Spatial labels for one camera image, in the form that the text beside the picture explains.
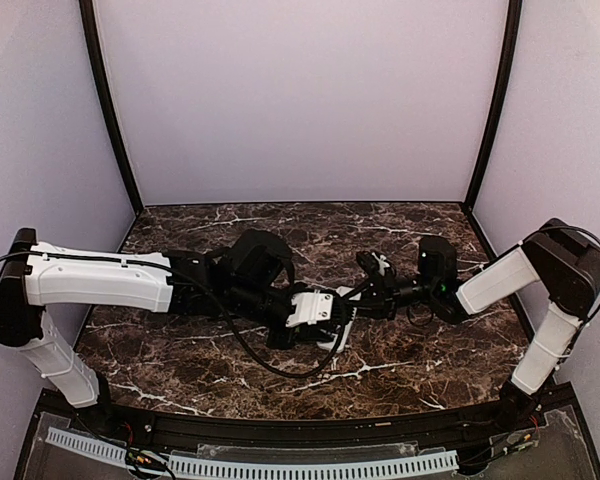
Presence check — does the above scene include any grey cable duct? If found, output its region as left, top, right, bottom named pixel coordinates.
left=167, top=448, right=460, bottom=479
left=45, top=427, right=126, bottom=468

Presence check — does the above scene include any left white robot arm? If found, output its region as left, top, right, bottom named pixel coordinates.
left=0, top=228, right=355, bottom=410

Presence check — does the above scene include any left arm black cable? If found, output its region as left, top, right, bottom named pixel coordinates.
left=164, top=264, right=346, bottom=380

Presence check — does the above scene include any black frame post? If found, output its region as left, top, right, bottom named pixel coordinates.
left=463, top=0, right=523, bottom=211
left=78, top=0, right=144, bottom=216

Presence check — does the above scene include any left black frame post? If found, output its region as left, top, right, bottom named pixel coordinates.
left=78, top=0, right=144, bottom=216

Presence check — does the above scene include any centre grey cable duct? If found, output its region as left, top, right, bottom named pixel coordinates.
left=167, top=448, right=460, bottom=479

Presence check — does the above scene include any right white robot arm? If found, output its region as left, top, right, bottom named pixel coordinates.
left=344, top=218, right=600, bottom=430

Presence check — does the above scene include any left grey cable duct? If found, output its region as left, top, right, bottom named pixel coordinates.
left=45, top=427, right=126, bottom=468

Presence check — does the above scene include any white remote control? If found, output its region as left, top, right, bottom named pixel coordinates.
left=315, top=285, right=356, bottom=351

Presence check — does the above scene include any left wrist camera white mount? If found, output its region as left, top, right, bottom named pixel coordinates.
left=285, top=290, right=334, bottom=328

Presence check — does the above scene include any right black frame post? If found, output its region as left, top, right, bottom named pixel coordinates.
left=463, top=0, right=523, bottom=211

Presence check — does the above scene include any black front rail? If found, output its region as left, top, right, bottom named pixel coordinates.
left=98, top=403, right=503, bottom=449

